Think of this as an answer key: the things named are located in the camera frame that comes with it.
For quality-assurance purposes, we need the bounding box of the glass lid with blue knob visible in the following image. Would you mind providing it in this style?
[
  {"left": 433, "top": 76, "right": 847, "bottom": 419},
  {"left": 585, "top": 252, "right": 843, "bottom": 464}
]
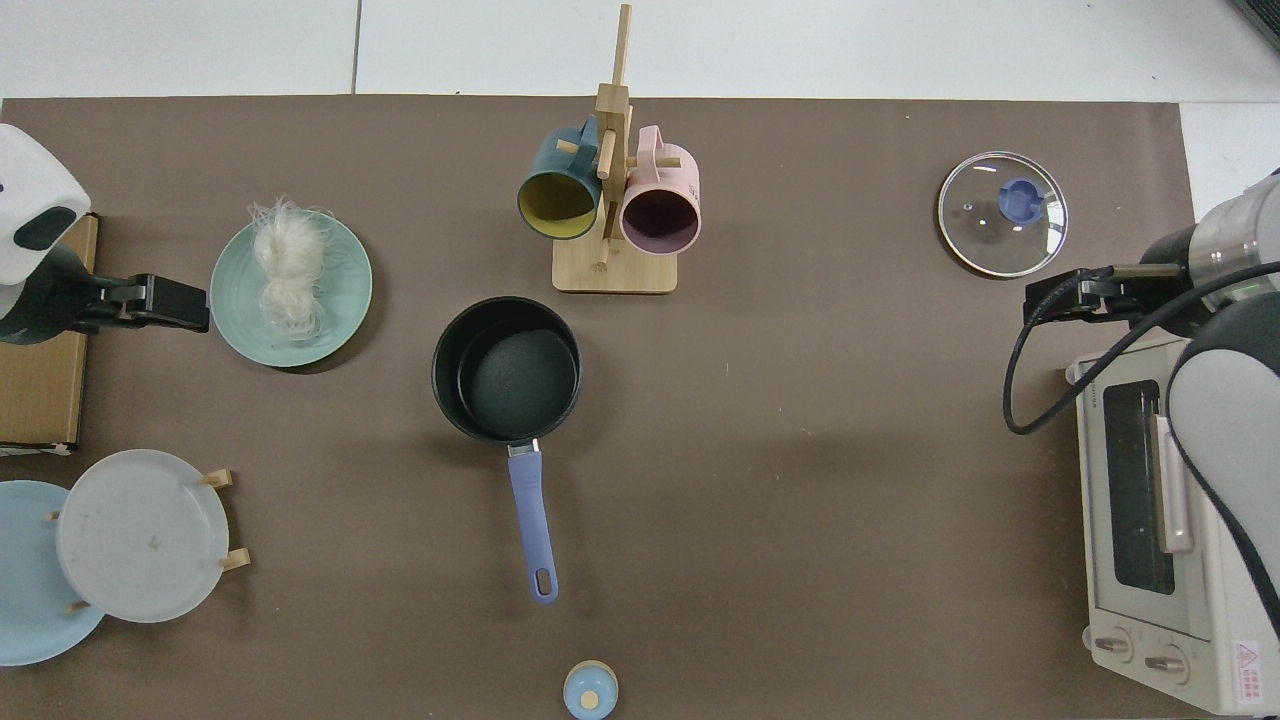
[{"left": 937, "top": 150, "right": 1069, "bottom": 279}]

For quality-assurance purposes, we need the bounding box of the white vermicelli bundle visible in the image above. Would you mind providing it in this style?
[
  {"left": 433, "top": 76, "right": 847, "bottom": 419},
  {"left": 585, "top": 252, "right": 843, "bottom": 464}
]
[{"left": 246, "top": 197, "right": 346, "bottom": 346}]

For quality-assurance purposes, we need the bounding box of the green plate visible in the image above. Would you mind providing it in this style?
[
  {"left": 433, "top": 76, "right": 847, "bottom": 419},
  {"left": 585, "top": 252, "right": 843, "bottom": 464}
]
[{"left": 209, "top": 208, "right": 374, "bottom": 368}]

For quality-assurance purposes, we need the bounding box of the grey plate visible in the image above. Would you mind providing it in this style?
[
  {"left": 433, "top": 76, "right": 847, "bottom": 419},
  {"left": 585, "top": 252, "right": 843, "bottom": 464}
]
[{"left": 56, "top": 449, "right": 231, "bottom": 624}]

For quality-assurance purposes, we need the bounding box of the wooden plate rack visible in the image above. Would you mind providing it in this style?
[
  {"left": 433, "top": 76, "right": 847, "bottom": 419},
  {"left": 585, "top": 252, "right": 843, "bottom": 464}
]
[{"left": 45, "top": 468, "right": 252, "bottom": 613}]

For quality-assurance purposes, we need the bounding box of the light blue plate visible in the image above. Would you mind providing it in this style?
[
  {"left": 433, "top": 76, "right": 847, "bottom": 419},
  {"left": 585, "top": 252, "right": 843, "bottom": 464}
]
[{"left": 0, "top": 480, "right": 106, "bottom": 667}]

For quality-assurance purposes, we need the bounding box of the dark object at table corner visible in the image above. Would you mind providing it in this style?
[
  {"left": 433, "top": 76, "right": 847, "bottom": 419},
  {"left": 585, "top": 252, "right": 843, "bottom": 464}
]
[{"left": 1228, "top": 0, "right": 1280, "bottom": 53}]

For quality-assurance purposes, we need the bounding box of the pale toaster oven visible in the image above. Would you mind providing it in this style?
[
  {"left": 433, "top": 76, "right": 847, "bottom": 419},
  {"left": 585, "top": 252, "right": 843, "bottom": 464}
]
[{"left": 1065, "top": 332, "right": 1280, "bottom": 717}]

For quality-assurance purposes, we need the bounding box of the brown table cloth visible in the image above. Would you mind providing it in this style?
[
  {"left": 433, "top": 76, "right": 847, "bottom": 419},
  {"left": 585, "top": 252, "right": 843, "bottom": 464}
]
[{"left": 0, "top": 95, "right": 1206, "bottom": 720}]

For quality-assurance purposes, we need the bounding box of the pink cup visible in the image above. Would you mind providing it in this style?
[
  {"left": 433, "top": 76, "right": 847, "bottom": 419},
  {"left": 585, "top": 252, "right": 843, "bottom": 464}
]
[{"left": 619, "top": 125, "right": 701, "bottom": 253}]

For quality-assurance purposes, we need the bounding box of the dark teal cup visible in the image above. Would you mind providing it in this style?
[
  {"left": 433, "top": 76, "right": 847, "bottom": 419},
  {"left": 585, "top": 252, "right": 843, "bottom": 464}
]
[{"left": 517, "top": 115, "right": 604, "bottom": 241}]

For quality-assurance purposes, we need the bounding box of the wooden cup stand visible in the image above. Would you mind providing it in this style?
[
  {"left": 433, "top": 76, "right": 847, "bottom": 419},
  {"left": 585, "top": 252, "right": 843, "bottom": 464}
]
[{"left": 552, "top": 3, "right": 681, "bottom": 295}]

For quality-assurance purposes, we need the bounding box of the small blue round thing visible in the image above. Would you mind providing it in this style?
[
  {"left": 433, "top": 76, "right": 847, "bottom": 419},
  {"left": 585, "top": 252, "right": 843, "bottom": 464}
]
[{"left": 563, "top": 660, "right": 620, "bottom": 720}]

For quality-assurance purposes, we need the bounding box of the wire basket with wooden floor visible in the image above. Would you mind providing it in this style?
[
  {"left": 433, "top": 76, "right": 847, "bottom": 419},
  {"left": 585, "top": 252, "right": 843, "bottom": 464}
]
[{"left": 0, "top": 213, "right": 100, "bottom": 457}]

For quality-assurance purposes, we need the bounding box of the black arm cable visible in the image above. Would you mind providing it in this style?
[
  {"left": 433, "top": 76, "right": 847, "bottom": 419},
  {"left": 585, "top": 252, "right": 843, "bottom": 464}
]
[{"left": 1003, "top": 262, "right": 1280, "bottom": 436}]

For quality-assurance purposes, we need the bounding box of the black pot with blue handle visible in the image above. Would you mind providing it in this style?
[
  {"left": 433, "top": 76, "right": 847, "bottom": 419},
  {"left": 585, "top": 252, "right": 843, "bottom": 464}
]
[{"left": 432, "top": 296, "right": 583, "bottom": 605}]

